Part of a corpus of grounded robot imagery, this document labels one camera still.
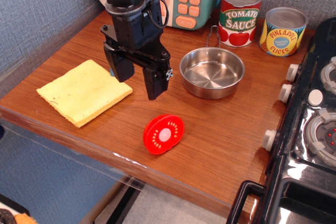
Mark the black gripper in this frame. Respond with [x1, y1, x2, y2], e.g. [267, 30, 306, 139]
[101, 0, 171, 100]

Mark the small metal pot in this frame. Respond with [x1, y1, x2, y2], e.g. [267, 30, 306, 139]
[179, 25, 246, 100]

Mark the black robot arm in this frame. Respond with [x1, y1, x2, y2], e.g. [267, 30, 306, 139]
[101, 0, 173, 100]

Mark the yellow folded cloth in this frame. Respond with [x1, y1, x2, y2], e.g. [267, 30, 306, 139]
[36, 60, 133, 128]

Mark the red toy tomato half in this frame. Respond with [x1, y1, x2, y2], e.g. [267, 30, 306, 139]
[143, 114, 185, 155]

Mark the tomato sauce can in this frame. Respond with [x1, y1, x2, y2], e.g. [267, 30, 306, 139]
[218, 0, 262, 47]

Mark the white stove knob lower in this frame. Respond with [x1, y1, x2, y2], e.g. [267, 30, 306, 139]
[262, 130, 277, 152]

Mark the white stove knob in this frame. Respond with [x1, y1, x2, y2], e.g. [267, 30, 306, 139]
[278, 84, 292, 103]
[262, 130, 277, 152]
[286, 64, 300, 82]

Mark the white stove knob middle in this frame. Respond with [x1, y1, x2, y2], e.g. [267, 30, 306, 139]
[278, 84, 292, 103]

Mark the pineapple slices can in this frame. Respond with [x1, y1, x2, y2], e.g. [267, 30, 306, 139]
[259, 7, 308, 57]

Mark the white stove knob upper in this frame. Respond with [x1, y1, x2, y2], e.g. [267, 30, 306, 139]
[286, 64, 300, 82]

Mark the orange fuzzy object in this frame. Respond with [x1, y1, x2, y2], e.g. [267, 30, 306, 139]
[1, 208, 37, 224]

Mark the black toy stove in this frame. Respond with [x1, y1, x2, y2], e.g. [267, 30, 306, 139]
[227, 18, 335, 223]

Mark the blue handled fork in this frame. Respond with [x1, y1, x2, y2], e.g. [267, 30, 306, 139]
[110, 69, 115, 77]

